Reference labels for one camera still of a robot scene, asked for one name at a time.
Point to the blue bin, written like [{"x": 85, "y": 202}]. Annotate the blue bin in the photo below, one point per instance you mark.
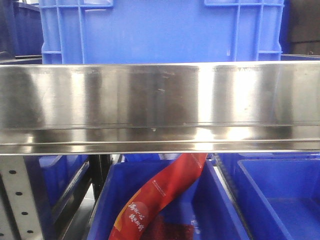
[
  {"x": 58, "y": 170},
  {"x": 278, "y": 194},
  {"x": 203, "y": 212}
]

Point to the blue centre bin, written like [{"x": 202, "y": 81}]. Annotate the blue centre bin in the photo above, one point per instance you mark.
[{"x": 203, "y": 212}]

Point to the dark blue background crate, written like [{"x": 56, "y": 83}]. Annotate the dark blue background crate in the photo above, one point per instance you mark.
[{"x": 28, "y": 27}]

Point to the perforated metal shelf upright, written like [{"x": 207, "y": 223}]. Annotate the perforated metal shelf upright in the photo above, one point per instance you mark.
[{"x": 17, "y": 186}]

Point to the red snack package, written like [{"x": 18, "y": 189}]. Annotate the red snack package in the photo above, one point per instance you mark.
[{"x": 159, "y": 191}]

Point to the stainless steel shelf rail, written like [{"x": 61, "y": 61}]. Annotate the stainless steel shelf rail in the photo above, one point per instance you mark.
[{"x": 258, "y": 106}]

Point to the blue left bin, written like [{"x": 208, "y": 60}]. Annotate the blue left bin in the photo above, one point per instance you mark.
[{"x": 58, "y": 170}]

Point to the large blue plastic crate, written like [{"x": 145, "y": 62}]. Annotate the large blue plastic crate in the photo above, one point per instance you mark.
[{"x": 160, "y": 31}]

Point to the blue right bin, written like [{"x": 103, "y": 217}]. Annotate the blue right bin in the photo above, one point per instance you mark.
[{"x": 278, "y": 194}]

